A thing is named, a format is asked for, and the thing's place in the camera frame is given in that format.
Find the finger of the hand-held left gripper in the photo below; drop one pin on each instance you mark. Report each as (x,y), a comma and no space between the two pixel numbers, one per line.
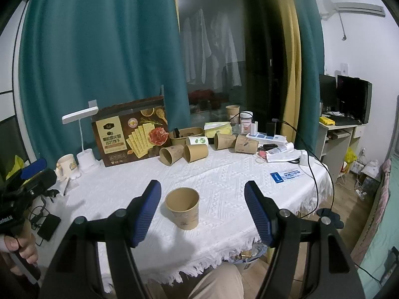
(32,165)

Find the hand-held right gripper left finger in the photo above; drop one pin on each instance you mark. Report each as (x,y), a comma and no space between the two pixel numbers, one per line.
(145,215)

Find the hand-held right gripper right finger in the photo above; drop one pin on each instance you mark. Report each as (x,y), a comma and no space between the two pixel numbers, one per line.
(260,215)

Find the brown paper cup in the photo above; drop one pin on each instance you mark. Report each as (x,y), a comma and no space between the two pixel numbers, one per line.
(232,112)
(170,156)
(224,141)
(183,208)
(195,153)
(246,144)

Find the white cup with green print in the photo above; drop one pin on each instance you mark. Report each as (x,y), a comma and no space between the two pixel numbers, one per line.
(197,140)

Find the person's left hand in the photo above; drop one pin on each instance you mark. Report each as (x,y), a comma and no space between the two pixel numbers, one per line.
(23,247)

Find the white printed mug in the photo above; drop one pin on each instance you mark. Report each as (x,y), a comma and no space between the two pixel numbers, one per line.
(66,165)

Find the black power bank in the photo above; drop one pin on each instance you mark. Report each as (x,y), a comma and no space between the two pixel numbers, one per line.
(49,226)

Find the blue and white paper card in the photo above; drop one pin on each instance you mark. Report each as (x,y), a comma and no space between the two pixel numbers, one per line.
(288,176)

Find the white desk lamp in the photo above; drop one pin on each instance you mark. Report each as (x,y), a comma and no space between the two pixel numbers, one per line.
(81,143)

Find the white tablecloth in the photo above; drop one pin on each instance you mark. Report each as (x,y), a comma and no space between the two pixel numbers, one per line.
(218,177)

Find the clear plastic bag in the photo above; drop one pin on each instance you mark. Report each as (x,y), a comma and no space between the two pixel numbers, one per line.
(285,153)

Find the black case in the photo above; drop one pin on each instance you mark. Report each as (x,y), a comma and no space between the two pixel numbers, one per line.
(270,146)

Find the white power strip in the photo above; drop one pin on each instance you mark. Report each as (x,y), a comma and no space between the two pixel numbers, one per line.
(266,138)

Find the brown cracker box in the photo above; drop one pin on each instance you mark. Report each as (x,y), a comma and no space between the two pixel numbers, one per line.
(129,135)

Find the black power adapter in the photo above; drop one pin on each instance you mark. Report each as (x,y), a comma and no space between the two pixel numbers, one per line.
(272,129)

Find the brown paper bowl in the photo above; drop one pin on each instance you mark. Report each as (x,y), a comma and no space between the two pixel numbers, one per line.
(186,136)

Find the person's leg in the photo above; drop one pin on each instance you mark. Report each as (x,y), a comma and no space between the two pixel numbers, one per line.
(202,283)

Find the white-lidded jar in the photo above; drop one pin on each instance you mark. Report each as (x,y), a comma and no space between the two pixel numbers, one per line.
(246,120)

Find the green tissue pack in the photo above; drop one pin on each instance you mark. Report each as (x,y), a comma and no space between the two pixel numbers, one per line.
(217,128)

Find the yellow plastic bag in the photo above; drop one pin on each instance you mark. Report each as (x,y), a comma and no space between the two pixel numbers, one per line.
(350,159)

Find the white computer desk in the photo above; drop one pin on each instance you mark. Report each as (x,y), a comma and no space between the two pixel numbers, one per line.
(338,140)

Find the wide teal curtain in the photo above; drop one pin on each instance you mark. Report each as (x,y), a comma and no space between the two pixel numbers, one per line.
(103,53)

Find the black computer monitor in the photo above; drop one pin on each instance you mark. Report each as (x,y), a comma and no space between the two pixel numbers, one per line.
(353,98)
(328,92)

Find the yellow curtain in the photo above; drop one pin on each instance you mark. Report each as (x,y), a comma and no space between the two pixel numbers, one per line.
(286,62)

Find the narrow teal curtain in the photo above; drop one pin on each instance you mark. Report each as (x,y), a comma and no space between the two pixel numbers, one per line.
(307,53)

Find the hanging white clothes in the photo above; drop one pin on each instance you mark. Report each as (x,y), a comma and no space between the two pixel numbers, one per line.
(212,53)

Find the white air conditioner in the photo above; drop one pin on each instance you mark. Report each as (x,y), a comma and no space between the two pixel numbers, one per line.
(353,8)

